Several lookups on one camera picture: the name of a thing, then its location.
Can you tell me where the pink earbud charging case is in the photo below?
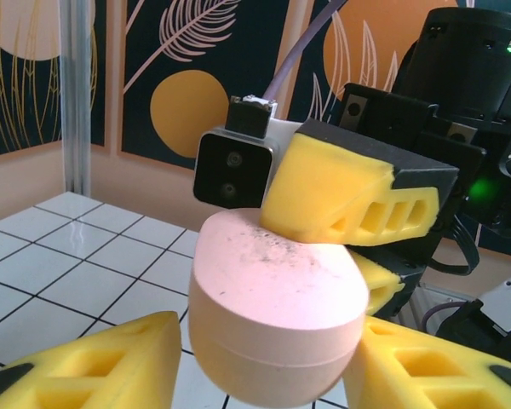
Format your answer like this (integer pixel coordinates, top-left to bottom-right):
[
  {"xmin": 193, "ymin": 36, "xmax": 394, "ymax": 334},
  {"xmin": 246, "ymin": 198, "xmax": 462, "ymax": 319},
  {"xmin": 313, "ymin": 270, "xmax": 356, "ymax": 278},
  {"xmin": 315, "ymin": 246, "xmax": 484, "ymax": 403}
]
[{"xmin": 187, "ymin": 207, "xmax": 371, "ymax": 406}]

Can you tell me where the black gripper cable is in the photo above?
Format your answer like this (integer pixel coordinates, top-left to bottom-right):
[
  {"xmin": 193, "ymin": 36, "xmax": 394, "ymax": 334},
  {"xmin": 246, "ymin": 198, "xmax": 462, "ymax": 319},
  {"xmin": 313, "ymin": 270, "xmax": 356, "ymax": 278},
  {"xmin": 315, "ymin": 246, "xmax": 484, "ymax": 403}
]
[{"xmin": 449, "ymin": 210, "xmax": 481, "ymax": 279}]

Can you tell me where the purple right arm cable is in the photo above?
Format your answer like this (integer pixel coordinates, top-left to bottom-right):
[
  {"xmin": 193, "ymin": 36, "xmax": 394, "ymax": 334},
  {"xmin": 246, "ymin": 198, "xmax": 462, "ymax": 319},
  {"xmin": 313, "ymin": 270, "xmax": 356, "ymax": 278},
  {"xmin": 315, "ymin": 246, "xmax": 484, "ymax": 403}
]
[{"xmin": 261, "ymin": 0, "xmax": 469, "ymax": 331}]

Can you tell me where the dark feather oval wall panel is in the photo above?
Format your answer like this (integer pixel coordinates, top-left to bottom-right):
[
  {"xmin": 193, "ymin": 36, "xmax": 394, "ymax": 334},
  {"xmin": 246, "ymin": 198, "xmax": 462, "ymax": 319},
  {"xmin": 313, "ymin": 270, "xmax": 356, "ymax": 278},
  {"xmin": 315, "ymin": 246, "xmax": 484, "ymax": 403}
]
[{"xmin": 118, "ymin": 0, "xmax": 299, "ymax": 167}]

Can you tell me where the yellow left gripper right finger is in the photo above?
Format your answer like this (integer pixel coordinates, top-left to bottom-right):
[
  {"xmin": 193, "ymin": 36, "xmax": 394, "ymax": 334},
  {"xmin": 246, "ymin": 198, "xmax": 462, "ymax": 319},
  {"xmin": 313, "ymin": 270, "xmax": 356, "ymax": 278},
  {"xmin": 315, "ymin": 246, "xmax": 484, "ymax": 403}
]
[{"xmin": 344, "ymin": 314, "xmax": 511, "ymax": 409}]

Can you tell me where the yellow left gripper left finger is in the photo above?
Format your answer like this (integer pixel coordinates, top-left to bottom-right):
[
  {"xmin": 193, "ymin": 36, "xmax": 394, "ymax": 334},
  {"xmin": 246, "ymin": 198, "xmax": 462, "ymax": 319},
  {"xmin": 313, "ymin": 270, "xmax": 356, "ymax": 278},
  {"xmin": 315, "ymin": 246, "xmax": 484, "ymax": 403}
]
[{"xmin": 0, "ymin": 310, "xmax": 184, "ymax": 409}]

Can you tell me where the dark cream circle wall panel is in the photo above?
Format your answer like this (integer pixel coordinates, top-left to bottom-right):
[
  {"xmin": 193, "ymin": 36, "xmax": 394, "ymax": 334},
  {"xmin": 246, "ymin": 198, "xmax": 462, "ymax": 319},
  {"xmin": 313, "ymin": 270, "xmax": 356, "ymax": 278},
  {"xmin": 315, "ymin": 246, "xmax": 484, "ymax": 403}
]
[{"xmin": 0, "ymin": 0, "xmax": 112, "ymax": 161}]

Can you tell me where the aluminium mounting rail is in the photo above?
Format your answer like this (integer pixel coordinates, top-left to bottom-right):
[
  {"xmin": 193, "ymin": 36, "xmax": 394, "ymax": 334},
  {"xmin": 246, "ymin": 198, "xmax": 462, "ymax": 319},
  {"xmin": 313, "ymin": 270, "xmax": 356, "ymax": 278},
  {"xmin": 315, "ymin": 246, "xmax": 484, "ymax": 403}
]
[{"xmin": 398, "ymin": 279, "xmax": 456, "ymax": 337}]

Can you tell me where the aluminium corner post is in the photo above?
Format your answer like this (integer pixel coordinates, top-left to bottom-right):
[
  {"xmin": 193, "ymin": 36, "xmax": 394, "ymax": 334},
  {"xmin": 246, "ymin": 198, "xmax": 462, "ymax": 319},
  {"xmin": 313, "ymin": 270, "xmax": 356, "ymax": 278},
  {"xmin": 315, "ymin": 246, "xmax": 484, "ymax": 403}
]
[{"xmin": 58, "ymin": 0, "xmax": 95, "ymax": 198}]

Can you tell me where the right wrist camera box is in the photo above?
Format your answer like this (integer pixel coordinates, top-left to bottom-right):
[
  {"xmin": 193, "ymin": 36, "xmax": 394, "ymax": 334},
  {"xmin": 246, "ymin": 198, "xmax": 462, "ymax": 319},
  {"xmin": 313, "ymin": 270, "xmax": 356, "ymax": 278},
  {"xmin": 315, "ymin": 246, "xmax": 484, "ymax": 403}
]
[{"xmin": 192, "ymin": 95, "xmax": 282, "ymax": 210}]

